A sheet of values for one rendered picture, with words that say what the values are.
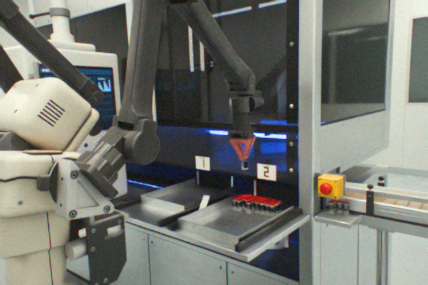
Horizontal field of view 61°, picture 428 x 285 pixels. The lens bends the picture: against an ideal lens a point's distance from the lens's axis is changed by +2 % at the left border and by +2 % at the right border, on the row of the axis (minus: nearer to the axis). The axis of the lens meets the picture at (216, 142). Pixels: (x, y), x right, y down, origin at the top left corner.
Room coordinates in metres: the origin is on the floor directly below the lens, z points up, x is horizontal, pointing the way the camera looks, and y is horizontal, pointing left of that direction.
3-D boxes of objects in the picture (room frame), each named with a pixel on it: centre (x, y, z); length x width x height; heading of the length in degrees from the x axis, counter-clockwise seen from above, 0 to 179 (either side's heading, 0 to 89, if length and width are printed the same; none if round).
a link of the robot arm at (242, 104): (1.14, -0.09, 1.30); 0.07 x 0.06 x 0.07; 142
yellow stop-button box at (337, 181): (1.23, -0.41, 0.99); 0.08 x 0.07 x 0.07; 140
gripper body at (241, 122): (1.14, -0.08, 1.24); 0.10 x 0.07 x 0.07; 155
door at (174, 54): (1.72, 0.21, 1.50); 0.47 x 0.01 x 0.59; 50
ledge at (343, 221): (1.26, -0.44, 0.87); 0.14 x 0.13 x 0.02; 140
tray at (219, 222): (1.22, -0.07, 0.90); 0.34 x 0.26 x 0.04; 140
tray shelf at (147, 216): (1.36, 0.04, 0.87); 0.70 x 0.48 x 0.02; 50
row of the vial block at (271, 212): (1.30, -0.14, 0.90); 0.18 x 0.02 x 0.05; 49
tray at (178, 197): (1.52, 0.12, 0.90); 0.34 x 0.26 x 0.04; 140
